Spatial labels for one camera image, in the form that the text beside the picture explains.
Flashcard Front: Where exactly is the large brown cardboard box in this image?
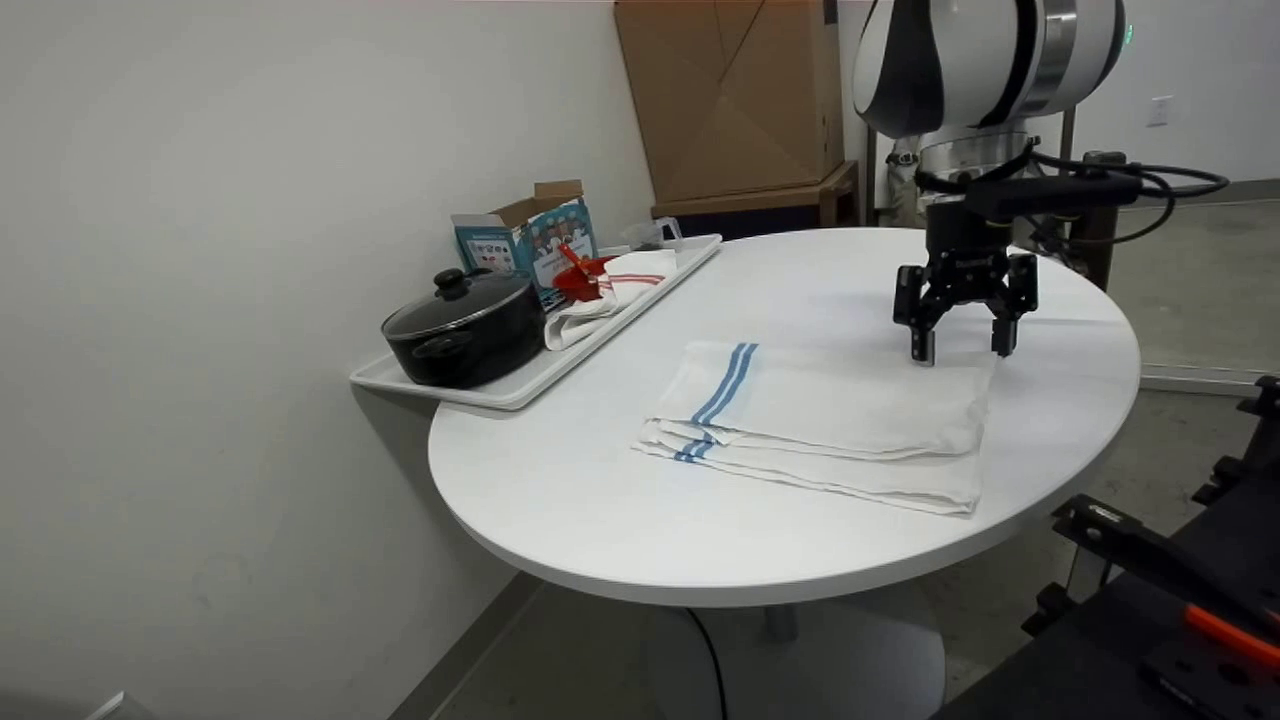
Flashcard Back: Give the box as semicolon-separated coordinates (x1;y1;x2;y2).
614;0;850;217

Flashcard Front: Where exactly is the white towel with blue stripes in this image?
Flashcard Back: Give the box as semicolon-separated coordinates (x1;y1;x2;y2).
636;339;997;514

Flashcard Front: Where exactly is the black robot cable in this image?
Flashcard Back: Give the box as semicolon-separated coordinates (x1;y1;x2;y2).
1011;134;1233;253

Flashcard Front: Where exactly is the black cooking pot with lid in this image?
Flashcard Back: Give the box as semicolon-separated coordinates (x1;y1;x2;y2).
381;268;545;389

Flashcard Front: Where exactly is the white chair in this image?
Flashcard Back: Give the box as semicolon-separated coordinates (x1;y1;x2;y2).
878;141;1122;284

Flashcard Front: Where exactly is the blue open cardboard box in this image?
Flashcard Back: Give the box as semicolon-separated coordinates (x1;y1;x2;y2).
452;178;598;306

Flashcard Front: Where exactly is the white rectangular tray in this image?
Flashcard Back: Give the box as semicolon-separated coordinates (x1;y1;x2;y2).
353;236;720;413

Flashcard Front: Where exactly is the red plastic object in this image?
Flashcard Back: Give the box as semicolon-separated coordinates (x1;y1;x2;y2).
553;248;660;301

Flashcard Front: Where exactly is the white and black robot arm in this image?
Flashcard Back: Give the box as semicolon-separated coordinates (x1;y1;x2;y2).
851;0;1139;364

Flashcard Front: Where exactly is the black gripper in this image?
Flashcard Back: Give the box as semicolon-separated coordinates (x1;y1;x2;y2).
891;202;1040;364

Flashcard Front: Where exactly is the black clamp with orange handle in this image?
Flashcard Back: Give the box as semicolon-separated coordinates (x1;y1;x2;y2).
1052;497;1280;670

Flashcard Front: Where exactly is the round white table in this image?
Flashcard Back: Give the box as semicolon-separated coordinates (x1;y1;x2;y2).
430;229;1139;720

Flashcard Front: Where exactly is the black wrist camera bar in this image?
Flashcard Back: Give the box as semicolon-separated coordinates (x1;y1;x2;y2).
966;172;1139;220

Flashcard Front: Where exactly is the white cloth on tray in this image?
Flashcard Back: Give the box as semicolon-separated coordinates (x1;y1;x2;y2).
545;253;677;352

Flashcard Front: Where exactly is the black equipment stand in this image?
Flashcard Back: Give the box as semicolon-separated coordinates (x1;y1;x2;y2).
933;375;1280;720

